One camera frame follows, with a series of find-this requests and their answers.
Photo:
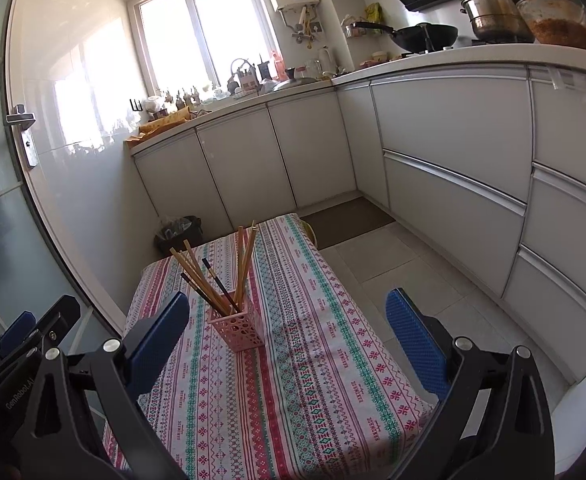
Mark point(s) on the basket with bottles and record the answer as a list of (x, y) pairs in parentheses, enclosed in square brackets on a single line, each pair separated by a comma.
[(245, 79)]

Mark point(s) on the steel pot lid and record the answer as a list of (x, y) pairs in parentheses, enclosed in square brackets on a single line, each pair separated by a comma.
[(295, 85)]

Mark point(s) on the black trash bin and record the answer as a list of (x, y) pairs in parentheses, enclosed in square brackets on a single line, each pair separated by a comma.
[(178, 237)]

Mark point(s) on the yellow cloth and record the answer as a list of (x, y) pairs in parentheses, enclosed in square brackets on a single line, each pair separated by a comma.
[(163, 122)]

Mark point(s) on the pink perforated chopstick holder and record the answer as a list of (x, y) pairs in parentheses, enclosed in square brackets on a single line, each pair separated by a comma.
[(238, 332)]

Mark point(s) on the glass bowl with food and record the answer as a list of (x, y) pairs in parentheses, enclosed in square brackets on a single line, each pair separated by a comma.
[(558, 27)]

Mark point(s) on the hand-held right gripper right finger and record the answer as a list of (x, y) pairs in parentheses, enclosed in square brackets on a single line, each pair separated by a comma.
[(415, 345)]

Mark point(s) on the yellow plastic stool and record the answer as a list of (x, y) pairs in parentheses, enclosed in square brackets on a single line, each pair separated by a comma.
[(309, 234)]

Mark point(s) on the white framed window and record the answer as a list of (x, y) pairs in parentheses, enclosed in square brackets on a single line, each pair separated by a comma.
[(203, 30)]

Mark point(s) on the brown floor mat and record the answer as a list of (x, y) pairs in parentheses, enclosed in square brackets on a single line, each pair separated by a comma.
[(348, 220)]

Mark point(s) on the red bottle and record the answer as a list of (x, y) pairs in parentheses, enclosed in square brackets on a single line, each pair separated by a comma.
[(274, 65)]

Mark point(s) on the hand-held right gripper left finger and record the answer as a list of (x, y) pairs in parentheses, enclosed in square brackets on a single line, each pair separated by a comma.
[(160, 345)]

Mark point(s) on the patterned tablecloth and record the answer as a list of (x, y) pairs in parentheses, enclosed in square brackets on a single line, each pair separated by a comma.
[(298, 335)]

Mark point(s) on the yellow packet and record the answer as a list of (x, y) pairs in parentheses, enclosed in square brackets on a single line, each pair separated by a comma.
[(373, 12)]

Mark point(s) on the white kitchen base cabinet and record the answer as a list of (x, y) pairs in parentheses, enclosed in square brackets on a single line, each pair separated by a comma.
[(448, 125)]

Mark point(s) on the bunch of chopsticks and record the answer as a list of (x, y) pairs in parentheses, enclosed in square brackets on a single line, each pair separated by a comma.
[(243, 272)]

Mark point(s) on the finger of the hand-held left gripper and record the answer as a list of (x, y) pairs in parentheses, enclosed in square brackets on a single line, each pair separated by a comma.
[(63, 315), (18, 332)]

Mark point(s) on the white kettle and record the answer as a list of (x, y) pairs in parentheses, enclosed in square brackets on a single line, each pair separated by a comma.
[(326, 62)]

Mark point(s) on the steel steamer pot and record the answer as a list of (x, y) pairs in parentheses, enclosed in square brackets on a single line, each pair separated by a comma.
[(493, 10)]

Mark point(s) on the row of small jars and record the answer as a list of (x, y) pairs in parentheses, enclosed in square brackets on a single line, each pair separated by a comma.
[(183, 97)]

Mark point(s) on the water heater pipes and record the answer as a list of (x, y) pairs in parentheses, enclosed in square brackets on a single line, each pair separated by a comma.
[(303, 30)]

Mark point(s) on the black wok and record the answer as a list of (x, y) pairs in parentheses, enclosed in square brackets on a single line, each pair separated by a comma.
[(423, 37)]

